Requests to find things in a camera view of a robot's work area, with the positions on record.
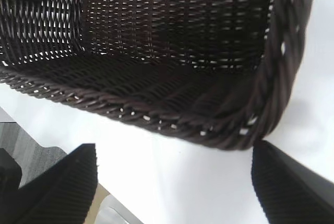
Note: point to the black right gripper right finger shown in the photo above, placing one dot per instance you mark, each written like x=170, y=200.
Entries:
x=295, y=192

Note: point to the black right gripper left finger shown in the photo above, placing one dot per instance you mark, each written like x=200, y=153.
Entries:
x=57, y=192

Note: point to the dark brown woven basket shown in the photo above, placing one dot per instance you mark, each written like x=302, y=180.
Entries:
x=169, y=51

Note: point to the white rounded metal bracket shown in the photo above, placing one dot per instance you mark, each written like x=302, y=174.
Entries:
x=114, y=212

